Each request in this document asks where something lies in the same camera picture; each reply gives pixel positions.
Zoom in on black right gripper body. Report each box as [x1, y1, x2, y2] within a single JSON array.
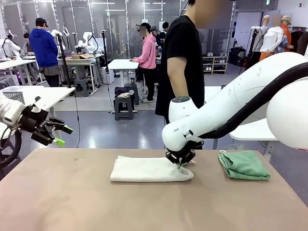
[[165, 149, 196, 161]]

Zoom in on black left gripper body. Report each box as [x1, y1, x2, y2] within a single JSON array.
[[21, 106, 51, 135]]

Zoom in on white terry towel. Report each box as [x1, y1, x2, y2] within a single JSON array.
[[110, 155, 197, 183]]

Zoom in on green terry towel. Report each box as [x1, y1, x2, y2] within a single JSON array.
[[218, 150, 271, 180]]

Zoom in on person's right forearm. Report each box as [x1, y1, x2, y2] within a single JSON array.
[[171, 79, 190, 99]]

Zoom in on grey patterned basket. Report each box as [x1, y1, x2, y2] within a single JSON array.
[[2, 87, 26, 105]]

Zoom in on white table with angled leg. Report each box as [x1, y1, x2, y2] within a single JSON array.
[[0, 86, 76, 148]]

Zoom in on grey plastic step stool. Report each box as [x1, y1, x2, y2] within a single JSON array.
[[74, 77, 91, 97], [114, 96, 135, 121], [124, 83, 140, 106]]

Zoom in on grey round bin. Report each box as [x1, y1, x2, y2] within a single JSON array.
[[221, 143, 247, 151]]

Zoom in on black stool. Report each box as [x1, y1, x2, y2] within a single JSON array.
[[0, 138, 22, 181]]

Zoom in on long white desk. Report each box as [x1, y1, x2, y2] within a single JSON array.
[[0, 59, 44, 86]]

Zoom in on white workbench desk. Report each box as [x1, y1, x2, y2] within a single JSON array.
[[68, 55, 105, 93]]

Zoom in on pile of purple and beige clothes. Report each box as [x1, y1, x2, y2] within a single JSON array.
[[114, 86, 131, 99]]

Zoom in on man in blue hoodie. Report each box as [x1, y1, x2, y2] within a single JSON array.
[[28, 17, 61, 88]]

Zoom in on seated person in grey top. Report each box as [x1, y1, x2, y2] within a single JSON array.
[[23, 33, 34, 53]]

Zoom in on black slim tripod stand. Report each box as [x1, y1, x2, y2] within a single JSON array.
[[101, 30, 111, 84]]

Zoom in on white background desk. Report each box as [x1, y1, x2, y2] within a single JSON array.
[[107, 59, 140, 87]]

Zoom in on wooden shoe rack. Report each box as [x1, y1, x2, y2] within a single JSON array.
[[202, 55, 229, 75]]

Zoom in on person in black t-shirt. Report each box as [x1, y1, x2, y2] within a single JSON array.
[[155, 0, 231, 126]]

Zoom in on person in pink hoodie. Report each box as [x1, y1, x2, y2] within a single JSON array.
[[132, 23, 157, 103]]

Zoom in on black luggage bags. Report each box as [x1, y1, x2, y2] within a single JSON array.
[[228, 47, 246, 67]]

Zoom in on person in dark cap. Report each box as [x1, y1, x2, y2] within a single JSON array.
[[151, 26, 162, 49]]

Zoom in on mannequin with grey vest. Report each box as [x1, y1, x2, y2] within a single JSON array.
[[250, 15, 270, 52]]

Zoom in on mannequin in white shirt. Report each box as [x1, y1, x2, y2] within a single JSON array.
[[259, 13, 284, 55]]

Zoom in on rack of dark clothes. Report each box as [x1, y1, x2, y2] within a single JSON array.
[[287, 26, 308, 56]]

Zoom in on mannequin in orange with hat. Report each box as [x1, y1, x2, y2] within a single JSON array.
[[280, 14, 295, 52]]

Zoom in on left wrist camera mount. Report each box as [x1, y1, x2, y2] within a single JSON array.
[[30, 96, 43, 114]]

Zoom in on black floor cable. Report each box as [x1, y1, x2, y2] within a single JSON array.
[[74, 95, 81, 148]]

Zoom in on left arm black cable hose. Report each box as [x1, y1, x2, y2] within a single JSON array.
[[0, 125, 23, 168]]

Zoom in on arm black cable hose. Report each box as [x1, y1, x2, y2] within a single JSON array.
[[0, 125, 23, 168], [197, 62, 308, 140]]

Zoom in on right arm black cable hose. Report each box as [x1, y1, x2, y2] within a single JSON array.
[[197, 62, 308, 140]]

